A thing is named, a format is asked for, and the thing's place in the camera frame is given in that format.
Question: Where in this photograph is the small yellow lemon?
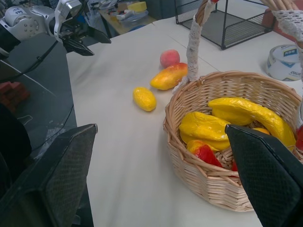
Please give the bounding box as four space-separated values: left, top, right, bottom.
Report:
132 87 157 112

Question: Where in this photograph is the orange fruit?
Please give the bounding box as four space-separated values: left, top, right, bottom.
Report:
252 127 270 136

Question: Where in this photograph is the black wire mesh rack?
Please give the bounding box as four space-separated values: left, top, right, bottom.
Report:
175 0 276 50

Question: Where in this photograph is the short yellow starfruit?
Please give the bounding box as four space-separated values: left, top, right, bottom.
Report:
178 111 232 152

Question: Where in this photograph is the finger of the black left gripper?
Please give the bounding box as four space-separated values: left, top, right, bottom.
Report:
62 39 95 57
87 26 112 44

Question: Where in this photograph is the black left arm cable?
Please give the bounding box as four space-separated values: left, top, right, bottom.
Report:
0 40 59 83

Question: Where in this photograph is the yellow sponge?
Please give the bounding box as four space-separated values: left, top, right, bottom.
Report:
127 1 148 13

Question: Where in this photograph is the pink peach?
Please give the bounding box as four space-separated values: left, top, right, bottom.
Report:
160 49 181 69

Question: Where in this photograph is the cluttered background workbench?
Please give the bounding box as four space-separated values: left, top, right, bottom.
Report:
99 0 157 33

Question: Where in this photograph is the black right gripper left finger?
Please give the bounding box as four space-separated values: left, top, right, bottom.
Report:
0 123 98 227

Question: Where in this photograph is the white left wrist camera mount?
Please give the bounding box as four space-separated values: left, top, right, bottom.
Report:
53 0 84 44

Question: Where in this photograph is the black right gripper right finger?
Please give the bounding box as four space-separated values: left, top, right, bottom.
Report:
224 124 303 227

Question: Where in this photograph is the large yellow red mango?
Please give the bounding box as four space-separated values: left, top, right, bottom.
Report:
150 62 189 91

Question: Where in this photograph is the wicker basket with handle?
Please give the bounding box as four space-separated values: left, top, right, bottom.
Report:
163 0 303 212

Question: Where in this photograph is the white tape roll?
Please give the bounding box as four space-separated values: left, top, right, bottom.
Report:
265 44 303 82

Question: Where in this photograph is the small red yellow mango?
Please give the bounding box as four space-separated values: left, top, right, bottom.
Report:
187 139 223 168

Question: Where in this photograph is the yellow banana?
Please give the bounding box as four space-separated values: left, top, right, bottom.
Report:
207 97 297 152

